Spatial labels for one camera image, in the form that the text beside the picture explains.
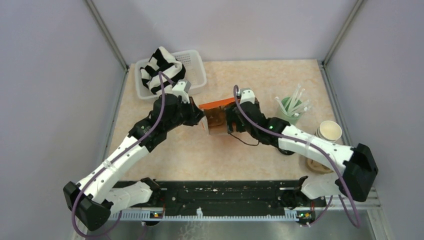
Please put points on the black white striped cloth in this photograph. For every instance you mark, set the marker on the black white striped cloth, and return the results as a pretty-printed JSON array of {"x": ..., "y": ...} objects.
[{"x": 165, "y": 65}]

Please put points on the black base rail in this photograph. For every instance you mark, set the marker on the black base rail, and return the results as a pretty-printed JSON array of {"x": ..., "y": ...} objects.
[{"x": 234, "y": 200}]

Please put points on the black lid on table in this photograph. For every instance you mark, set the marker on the black lid on table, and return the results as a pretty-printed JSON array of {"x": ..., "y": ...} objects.
[{"x": 285, "y": 152}]

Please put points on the white wrapped straws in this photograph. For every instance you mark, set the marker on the white wrapped straws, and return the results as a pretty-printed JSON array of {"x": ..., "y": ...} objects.
[{"x": 297, "y": 95}]

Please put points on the white plastic basket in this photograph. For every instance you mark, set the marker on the white plastic basket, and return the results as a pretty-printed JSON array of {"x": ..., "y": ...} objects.
[{"x": 195, "y": 74}]

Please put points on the green straw holder cup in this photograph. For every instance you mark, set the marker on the green straw holder cup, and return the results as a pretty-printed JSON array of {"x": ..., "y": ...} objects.
[{"x": 286, "y": 112}]

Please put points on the stack of paper cups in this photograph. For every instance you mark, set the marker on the stack of paper cups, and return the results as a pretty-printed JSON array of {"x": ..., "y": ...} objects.
[{"x": 329, "y": 130}]

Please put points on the orange paper bag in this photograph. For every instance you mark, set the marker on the orange paper bag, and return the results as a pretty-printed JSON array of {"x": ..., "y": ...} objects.
[{"x": 222, "y": 130}]

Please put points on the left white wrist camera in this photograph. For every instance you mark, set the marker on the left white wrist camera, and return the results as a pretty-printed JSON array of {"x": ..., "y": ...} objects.
[{"x": 181, "y": 89}]

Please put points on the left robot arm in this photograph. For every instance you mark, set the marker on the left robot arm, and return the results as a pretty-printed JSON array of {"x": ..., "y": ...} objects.
[{"x": 93, "y": 199}]

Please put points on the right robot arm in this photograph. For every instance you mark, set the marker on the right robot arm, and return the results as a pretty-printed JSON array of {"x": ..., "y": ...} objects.
[{"x": 354, "y": 169}]

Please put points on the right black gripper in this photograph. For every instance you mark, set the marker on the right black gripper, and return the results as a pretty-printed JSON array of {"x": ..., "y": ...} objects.
[{"x": 231, "y": 115}]

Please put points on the cardboard cup carrier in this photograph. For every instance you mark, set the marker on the cardboard cup carrier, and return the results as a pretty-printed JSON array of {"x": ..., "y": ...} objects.
[
  {"x": 215, "y": 117},
  {"x": 317, "y": 167}
]

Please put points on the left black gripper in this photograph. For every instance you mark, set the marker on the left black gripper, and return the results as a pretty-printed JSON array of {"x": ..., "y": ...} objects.
[{"x": 195, "y": 113}]

